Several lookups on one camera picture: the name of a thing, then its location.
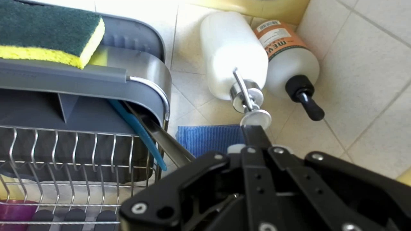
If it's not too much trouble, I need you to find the orange label black pump bottle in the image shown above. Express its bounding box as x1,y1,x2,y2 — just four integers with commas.
253,20,325,122

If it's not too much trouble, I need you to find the steel utensil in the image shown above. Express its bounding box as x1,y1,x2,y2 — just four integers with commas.
124,102,196,168

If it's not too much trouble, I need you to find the blue cloth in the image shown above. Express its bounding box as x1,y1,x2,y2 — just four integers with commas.
176,124,246,158

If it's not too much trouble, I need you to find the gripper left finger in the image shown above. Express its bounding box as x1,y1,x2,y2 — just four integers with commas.
119,125,280,231

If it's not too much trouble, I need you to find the purple cup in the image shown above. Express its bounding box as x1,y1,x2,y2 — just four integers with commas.
0,200,39,231

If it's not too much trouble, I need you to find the white pump bottle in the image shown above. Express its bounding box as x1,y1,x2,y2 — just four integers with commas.
200,11,272,129

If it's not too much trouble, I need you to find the green and yellow sponge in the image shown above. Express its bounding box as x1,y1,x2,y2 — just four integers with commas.
0,0,105,70

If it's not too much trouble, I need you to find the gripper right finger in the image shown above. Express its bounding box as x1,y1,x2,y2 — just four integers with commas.
256,125,411,231

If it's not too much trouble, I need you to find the grey and steel dish rack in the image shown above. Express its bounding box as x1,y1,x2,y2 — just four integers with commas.
0,0,172,231

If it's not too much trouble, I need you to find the blue handled utensil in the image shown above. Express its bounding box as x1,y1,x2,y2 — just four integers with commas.
108,99,167,171

